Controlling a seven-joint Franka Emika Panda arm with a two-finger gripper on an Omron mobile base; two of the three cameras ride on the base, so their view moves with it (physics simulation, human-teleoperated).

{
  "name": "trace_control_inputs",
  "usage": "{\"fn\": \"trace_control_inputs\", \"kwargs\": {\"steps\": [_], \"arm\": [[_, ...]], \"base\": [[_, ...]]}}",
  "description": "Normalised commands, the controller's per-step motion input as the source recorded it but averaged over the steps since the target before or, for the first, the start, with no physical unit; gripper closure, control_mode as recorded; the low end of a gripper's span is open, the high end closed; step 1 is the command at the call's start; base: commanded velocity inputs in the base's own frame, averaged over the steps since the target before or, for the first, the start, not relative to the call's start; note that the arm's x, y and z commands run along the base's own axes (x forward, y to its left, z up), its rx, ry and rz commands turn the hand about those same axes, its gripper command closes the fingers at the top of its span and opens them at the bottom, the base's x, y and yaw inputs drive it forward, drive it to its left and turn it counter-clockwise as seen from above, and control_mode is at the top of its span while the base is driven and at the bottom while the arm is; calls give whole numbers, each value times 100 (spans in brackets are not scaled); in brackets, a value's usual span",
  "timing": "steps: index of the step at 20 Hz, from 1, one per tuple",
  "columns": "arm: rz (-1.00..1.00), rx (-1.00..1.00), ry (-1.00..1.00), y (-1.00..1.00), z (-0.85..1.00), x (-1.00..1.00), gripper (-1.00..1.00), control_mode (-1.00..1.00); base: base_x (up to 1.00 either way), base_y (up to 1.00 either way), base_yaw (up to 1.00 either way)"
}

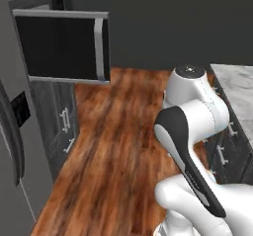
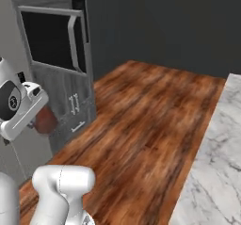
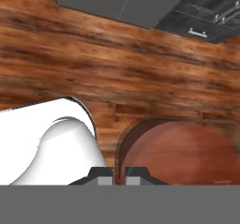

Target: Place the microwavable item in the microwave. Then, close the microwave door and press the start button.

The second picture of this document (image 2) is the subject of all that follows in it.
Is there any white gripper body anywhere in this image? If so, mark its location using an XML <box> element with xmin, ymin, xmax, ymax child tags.
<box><xmin>0</xmin><ymin>90</ymin><xmax>50</xmax><ymax>142</ymax></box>

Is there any reddish brown food item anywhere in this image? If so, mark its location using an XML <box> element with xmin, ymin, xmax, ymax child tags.
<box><xmin>33</xmin><ymin>104</ymin><xmax>59</xmax><ymax>136</ymax></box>

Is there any microwave door with dark window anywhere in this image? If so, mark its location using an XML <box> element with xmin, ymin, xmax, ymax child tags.
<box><xmin>17</xmin><ymin>5</ymin><xmax>88</xmax><ymax>76</ymax></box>

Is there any grey built-in microwave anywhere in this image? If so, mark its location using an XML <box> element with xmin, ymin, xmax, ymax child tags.
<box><xmin>11</xmin><ymin>0</ymin><xmax>92</xmax><ymax>76</ymax></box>

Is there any grey drawer front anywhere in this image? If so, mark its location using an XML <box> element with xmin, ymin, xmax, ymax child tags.
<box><xmin>49</xmin><ymin>111</ymin><xmax>97</xmax><ymax>153</ymax></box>

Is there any black wall socket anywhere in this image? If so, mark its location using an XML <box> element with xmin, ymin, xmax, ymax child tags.
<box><xmin>17</xmin><ymin>71</ymin><xmax>26</xmax><ymax>84</ymax></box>

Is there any silver cupboard door handle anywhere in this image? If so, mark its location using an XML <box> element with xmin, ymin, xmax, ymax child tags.
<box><xmin>69</xmin><ymin>94</ymin><xmax>75</xmax><ymax>116</ymax></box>

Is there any silver drawer handle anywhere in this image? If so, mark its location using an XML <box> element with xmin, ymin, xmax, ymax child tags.
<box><xmin>71</xmin><ymin>121</ymin><xmax>87</xmax><ymax>133</ymax></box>

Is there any grey microwave door handle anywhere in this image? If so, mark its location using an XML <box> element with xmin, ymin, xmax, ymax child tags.
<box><xmin>67</xmin><ymin>13</ymin><xmax>84</xmax><ymax>73</ymax></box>

